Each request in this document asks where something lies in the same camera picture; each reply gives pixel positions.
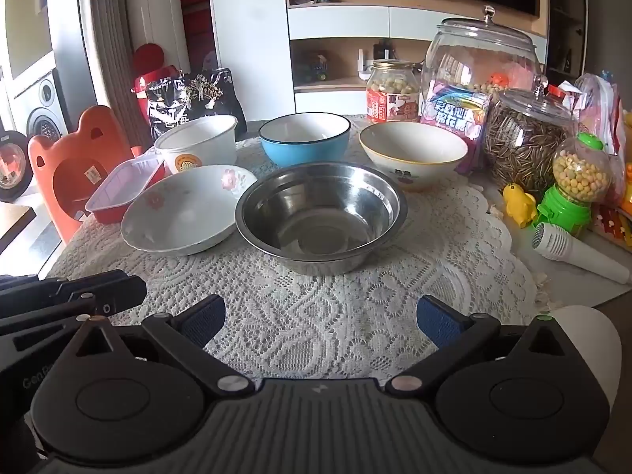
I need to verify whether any large glass jar with lid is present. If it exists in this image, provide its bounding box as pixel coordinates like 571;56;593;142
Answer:
421;6;543;124

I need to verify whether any black printed bag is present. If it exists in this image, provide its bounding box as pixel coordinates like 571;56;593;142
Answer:
145;68;248;141

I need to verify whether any red and yellow snack packet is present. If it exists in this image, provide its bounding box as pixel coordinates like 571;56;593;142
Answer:
590;202;632;248

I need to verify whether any pink plastic bag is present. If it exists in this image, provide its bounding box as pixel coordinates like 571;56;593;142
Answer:
573;73;628;203

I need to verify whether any white standing air conditioner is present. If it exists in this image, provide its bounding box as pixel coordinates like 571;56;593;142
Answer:
123;0;191;60

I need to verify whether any white floral plate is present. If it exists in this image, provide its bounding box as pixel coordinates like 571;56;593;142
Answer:
121;164;258;256

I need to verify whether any green gumball machine toy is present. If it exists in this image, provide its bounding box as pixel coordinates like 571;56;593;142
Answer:
536;132;613;238

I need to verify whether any yellow duck toy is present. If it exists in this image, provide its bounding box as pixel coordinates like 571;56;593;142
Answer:
502;184;538;228

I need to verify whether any stainless steel bowl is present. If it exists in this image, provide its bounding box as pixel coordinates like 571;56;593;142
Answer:
235;160;408;275

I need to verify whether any white toy microphone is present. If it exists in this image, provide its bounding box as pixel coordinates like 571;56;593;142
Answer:
532;222;632;284

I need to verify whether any grey curtain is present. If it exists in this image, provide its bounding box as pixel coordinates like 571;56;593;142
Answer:
74;0;130;124

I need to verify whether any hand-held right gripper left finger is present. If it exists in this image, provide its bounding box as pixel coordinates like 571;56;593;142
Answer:
74;294;255;398

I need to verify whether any white bowl with orange logo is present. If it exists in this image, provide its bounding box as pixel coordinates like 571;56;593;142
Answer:
154;115;239;175

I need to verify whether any blue enamel bowl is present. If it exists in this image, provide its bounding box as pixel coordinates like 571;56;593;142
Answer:
259;113;352;169

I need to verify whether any green toy tractor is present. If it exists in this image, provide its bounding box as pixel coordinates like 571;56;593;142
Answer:
302;52;331;84

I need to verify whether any red plastic toy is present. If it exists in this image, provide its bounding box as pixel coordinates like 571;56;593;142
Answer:
131;43;179;114

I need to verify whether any nut jar with gold lid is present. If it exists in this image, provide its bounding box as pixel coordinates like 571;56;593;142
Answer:
366;59;420;124

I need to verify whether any white television cabinet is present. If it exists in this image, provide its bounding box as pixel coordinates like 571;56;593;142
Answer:
284;0;549;104

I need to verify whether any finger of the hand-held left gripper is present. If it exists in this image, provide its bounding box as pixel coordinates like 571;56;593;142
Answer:
0;271;147;339

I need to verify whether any white bowl with yellow rim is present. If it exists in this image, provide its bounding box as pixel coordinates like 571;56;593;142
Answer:
359;121;469;193

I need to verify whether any glass jar of sunflower seeds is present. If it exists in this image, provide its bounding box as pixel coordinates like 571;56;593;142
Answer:
483;75;578;193

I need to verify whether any red plastic food container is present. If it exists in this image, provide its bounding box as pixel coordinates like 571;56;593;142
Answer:
85;154;166;224

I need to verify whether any white washing machine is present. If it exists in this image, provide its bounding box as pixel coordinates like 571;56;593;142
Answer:
0;52;70;139

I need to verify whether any orange bear-shaped chair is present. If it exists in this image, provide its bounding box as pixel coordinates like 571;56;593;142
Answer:
27;105;144;243

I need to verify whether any white lace tablecloth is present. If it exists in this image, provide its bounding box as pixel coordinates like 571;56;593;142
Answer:
47;113;551;381

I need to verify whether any wooden side table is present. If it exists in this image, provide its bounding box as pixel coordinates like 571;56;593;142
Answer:
0;205;38;258

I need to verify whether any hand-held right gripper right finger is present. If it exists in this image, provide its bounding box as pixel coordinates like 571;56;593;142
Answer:
385;294;561;398

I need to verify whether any pink marshmallow bag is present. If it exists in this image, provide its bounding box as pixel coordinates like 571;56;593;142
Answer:
419;83;492;175

